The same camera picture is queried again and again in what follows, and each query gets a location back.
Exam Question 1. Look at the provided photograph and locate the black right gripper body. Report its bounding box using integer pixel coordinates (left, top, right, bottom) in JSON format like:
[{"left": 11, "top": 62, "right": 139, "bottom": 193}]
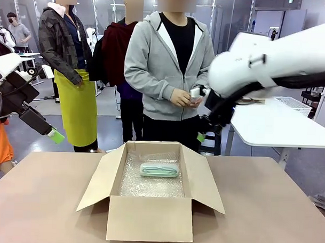
[{"left": 199, "top": 87, "right": 237, "bottom": 136}]

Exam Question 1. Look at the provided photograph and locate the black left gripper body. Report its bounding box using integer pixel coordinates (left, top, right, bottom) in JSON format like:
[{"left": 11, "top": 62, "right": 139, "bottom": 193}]
[{"left": 17, "top": 103, "right": 53, "bottom": 136}]

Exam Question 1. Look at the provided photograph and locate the small white handheld object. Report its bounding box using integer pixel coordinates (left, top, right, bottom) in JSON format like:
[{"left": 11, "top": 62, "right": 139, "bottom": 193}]
[{"left": 189, "top": 86, "right": 202, "bottom": 105}]

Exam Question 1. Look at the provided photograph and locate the person's right forearm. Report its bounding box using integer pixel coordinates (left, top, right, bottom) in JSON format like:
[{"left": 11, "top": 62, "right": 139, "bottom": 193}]
[{"left": 123, "top": 68, "right": 176, "bottom": 102}]

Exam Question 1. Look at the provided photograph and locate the person's left forearm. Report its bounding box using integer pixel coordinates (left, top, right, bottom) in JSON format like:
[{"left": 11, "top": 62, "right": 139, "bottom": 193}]
[{"left": 195, "top": 64, "right": 216, "bottom": 90}]

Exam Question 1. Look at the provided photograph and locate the mint green glasses case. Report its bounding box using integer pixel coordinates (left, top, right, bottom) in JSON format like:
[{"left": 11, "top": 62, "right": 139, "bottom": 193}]
[{"left": 139, "top": 162, "right": 181, "bottom": 180}]

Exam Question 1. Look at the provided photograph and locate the person's left hand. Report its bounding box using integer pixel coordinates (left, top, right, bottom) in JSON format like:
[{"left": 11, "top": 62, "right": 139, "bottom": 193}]
[{"left": 189, "top": 95, "right": 204, "bottom": 108}]

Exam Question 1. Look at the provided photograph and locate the person's right hand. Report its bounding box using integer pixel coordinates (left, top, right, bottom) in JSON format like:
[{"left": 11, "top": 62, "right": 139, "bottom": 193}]
[{"left": 169, "top": 88, "right": 194, "bottom": 108}]

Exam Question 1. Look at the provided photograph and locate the black plastic stool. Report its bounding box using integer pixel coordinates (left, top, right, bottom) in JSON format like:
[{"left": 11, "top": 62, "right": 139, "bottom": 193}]
[{"left": 198, "top": 124, "right": 223, "bottom": 157}]

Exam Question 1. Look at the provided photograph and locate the orange cloth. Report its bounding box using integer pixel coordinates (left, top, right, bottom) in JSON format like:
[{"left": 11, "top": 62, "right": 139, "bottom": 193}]
[{"left": 0, "top": 119, "right": 15, "bottom": 168}]

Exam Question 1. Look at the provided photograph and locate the mannequin plaid jacket yellow skirt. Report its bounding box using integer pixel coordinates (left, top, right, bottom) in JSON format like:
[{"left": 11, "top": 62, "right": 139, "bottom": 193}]
[{"left": 34, "top": 0, "right": 104, "bottom": 154}]

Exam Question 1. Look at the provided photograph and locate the white side table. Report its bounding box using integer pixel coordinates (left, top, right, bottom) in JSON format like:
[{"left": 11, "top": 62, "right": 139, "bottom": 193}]
[{"left": 227, "top": 95, "right": 325, "bottom": 171}]

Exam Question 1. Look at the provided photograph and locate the background white desk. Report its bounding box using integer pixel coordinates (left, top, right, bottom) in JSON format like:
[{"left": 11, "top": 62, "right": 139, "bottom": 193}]
[{"left": 13, "top": 51, "right": 46, "bottom": 86}]

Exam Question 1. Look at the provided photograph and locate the clear bubble wrap sheet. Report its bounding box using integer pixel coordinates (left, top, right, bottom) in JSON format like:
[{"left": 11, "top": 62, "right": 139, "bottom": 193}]
[{"left": 118, "top": 148, "right": 187, "bottom": 199}]

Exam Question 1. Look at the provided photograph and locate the person in grey hoodie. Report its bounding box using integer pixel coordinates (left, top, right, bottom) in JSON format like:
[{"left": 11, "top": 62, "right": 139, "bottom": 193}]
[{"left": 121, "top": 0, "right": 219, "bottom": 153}]

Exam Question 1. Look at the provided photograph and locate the white plastic basket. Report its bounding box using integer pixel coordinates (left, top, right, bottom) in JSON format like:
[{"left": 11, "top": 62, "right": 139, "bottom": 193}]
[{"left": 273, "top": 95, "right": 313, "bottom": 118}]

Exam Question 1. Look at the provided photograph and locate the background person with mask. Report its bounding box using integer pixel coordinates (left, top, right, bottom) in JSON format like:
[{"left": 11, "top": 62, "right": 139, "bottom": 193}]
[{"left": 5, "top": 12, "right": 33, "bottom": 54}]

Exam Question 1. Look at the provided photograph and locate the open brown cardboard box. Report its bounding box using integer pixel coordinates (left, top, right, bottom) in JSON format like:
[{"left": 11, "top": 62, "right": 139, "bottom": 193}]
[{"left": 75, "top": 138, "right": 228, "bottom": 243}]

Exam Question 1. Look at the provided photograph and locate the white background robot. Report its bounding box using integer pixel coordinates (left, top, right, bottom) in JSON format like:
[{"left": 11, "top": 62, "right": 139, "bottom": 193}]
[{"left": 84, "top": 27, "right": 99, "bottom": 54}]

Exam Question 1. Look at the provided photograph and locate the mannequin with maroon hoodie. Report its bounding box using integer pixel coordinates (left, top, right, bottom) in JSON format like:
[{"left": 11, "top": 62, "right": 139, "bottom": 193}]
[{"left": 97, "top": 0, "right": 149, "bottom": 144}]

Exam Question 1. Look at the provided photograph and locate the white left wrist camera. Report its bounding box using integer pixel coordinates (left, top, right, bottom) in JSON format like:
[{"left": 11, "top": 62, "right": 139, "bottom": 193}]
[{"left": 15, "top": 63, "right": 56, "bottom": 83}]

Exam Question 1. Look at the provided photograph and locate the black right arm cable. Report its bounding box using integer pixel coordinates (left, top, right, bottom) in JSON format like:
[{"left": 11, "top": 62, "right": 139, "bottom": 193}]
[{"left": 210, "top": 63, "right": 325, "bottom": 125}]

